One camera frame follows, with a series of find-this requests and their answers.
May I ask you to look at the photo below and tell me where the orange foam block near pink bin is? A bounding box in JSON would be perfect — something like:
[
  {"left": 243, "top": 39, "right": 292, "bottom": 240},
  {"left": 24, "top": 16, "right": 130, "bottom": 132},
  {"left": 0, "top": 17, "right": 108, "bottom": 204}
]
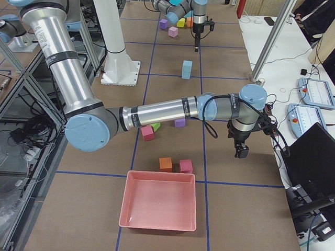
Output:
[{"left": 159, "top": 157, "right": 173, "bottom": 172}]

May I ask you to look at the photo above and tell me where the near teach pendant tablet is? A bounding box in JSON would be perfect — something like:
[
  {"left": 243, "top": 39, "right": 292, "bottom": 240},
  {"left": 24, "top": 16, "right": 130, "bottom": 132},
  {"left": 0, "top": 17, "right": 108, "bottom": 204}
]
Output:
[{"left": 287, "top": 104, "right": 327, "bottom": 138}]

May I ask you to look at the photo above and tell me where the purple foam block near blue bin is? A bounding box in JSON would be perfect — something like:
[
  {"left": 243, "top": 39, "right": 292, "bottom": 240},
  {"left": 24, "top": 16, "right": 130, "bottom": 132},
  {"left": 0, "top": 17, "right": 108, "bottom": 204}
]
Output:
[{"left": 159, "top": 19, "right": 168, "bottom": 30}]

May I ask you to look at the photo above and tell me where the aluminium frame post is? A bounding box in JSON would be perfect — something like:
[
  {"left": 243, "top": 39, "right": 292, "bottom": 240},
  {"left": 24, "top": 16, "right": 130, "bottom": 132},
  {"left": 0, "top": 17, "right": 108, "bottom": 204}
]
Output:
[{"left": 250, "top": 0, "right": 297, "bottom": 83}]

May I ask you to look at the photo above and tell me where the pink plastic bin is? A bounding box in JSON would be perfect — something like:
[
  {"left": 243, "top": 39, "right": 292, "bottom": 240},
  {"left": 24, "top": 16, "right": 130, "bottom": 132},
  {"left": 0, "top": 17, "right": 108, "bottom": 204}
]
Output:
[{"left": 119, "top": 170, "right": 197, "bottom": 232}]

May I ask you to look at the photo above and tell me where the teach pendant tablet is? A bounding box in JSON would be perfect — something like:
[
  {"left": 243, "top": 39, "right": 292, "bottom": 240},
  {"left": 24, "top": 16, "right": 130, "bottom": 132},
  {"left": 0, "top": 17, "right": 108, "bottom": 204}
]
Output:
[
  {"left": 287, "top": 104, "right": 327, "bottom": 138},
  {"left": 297, "top": 77, "right": 334, "bottom": 110}
]

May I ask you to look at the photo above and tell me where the black monitor stand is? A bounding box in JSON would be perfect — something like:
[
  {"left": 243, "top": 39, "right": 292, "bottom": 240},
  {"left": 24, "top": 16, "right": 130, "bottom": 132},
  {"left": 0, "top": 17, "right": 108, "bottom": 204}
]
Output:
[{"left": 285, "top": 185, "right": 334, "bottom": 219}]

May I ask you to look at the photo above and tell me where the magenta foam block near bin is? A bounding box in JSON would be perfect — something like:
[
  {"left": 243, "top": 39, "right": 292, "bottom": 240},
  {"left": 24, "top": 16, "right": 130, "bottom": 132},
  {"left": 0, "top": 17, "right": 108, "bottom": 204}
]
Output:
[{"left": 179, "top": 159, "right": 193, "bottom": 174}]

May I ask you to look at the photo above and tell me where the light blue foam block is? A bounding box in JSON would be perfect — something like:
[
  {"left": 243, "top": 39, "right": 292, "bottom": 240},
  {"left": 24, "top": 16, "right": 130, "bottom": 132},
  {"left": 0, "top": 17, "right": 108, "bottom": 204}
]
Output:
[{"left": 182, "top": 60, "right": 193, "bottom": 72}]

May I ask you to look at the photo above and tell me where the far teach pendant tablet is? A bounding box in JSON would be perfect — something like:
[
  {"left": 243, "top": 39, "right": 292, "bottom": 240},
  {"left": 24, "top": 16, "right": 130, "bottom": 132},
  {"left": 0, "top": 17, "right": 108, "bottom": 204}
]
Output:
[{"left": 297, "top": 77, "right": 334, "bottom": 110}]

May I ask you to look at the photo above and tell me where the violet foam block near pink bin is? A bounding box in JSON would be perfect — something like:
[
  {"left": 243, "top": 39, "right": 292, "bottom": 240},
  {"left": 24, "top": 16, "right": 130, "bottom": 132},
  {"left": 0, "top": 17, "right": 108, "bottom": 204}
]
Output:
[{"left": 174, "top": 118, "right": 186, "bottom": 128}]

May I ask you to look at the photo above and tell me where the seated person in black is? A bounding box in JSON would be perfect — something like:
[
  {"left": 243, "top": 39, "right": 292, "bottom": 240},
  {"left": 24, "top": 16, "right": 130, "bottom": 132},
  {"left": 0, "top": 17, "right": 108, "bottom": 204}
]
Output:
[{"left": 293, "top": 0, "right": 334, "bottom": 44}]

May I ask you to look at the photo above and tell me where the white pedestal column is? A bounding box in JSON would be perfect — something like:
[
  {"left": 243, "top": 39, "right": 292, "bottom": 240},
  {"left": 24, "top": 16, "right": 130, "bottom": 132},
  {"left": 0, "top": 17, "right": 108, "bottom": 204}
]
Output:
[{"left": 94, "top": 0, "right": 141, "bottom": 86}]

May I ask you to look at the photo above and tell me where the pale blue foam block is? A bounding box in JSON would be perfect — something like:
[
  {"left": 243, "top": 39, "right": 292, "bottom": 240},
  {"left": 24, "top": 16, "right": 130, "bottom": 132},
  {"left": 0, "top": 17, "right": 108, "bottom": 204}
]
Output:
[{"left": 182, "top": 69, "right": 191, "bottom": 79}]

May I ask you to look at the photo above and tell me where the black laptop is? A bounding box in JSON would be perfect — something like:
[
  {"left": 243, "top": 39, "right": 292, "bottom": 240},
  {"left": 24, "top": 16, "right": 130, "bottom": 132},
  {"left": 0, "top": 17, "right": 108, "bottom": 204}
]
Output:
[{"left": 281, "top": 122, "right": 334, "bottom": 194}]

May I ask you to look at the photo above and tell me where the orange foam block near blue bin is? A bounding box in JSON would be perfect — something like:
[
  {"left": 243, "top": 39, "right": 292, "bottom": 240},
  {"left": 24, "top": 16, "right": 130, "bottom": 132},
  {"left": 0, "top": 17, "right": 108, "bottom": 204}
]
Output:
[{"left": 186, "top": 17, "right": 193, "bottom": 28}]

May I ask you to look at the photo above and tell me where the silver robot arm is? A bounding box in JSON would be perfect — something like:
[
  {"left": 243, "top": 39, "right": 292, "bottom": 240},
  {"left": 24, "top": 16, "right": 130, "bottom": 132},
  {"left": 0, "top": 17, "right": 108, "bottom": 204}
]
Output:
[
  {"left": 11, "top": 1, "right": 276, "bottom": 158},
  {"left": 151, "top": 0, "right": 215, "bottom": 52}
]

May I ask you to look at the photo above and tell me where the light pink foam block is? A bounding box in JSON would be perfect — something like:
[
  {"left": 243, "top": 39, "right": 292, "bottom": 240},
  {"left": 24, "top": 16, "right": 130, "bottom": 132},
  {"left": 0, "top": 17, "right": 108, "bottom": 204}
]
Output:
[{"left": 168, "top": 27, "right": 178, "bottom": 38}]

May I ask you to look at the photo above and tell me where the yellow foam block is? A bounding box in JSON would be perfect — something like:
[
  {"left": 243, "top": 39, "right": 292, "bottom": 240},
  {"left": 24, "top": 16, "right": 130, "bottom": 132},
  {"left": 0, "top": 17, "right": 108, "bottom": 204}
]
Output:
[{"left": 176, "top": 18, "right": 185, "bottom": 28}]

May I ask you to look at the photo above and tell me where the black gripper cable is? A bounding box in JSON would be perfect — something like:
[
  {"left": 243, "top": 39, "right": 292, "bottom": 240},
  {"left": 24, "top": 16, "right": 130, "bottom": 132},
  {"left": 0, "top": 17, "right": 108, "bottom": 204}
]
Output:
[{"left": 202, "top": 94, "right": 291, "bottom": 158}]

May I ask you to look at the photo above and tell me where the green foam block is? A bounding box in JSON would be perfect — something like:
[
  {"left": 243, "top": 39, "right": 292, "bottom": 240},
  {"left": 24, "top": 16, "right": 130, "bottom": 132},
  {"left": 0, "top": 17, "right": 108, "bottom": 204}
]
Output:
[{"left": 150, "top": 123, "right": 161, "bottom": 132}]

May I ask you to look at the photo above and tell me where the crimson foam block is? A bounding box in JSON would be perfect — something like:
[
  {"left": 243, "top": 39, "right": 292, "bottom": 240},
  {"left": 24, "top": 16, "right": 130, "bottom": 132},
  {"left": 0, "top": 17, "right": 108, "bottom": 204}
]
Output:
[{"left": 141, "top": 125, "right": 155, "bottom": 141}]

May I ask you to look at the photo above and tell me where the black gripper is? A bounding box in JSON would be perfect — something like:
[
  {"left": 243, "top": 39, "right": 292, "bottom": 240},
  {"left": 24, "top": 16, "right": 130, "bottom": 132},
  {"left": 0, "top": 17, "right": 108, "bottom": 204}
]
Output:
[
  {"left": 193, "top": 19, "right": 215, "bottom": 52},
  {"left": 227, "top": 118, "right": 273, "bottom": 158}
]

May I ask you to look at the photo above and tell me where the small metal cylinder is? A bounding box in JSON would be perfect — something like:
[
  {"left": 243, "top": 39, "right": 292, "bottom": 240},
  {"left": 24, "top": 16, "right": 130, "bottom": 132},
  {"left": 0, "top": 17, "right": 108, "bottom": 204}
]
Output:
[{"left": 256, "top": 78, "right": 265, "bottom": 87}]

